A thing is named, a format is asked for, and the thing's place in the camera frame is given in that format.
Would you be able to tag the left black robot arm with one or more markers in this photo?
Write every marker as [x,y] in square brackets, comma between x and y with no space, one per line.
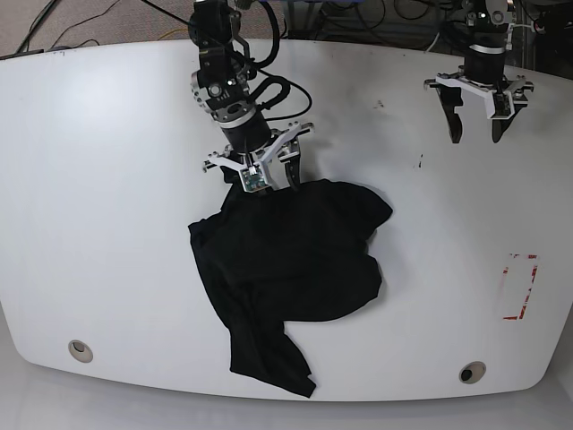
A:
[484,42]

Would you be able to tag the right table cable grommet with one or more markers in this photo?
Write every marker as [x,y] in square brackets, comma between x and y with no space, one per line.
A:
[472,373]

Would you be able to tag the table cable grommet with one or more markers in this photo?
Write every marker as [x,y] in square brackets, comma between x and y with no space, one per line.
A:
[80,351]
[472,373]

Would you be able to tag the left table cable grommet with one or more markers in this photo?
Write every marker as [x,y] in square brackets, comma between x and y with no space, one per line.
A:
[80,351]

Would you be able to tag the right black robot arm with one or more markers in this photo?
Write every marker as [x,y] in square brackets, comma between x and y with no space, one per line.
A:
[221,88]

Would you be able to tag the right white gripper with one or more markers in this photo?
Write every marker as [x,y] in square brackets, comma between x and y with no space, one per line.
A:
[284,146]

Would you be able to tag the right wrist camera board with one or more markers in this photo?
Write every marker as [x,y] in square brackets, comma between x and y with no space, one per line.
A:
[253,179]

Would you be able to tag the red tape rectangle marking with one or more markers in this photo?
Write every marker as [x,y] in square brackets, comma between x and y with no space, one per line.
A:
[518,279]

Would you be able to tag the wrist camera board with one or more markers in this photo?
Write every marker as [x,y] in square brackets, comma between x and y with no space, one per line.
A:
[253,179]
[502,106]

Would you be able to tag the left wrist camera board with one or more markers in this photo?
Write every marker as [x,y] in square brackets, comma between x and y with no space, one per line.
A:
[502,106]

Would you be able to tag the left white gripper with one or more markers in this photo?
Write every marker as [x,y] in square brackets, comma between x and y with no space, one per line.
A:
[450,87]

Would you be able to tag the black t-shirt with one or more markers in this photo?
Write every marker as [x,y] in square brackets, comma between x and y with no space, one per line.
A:
[294,255]

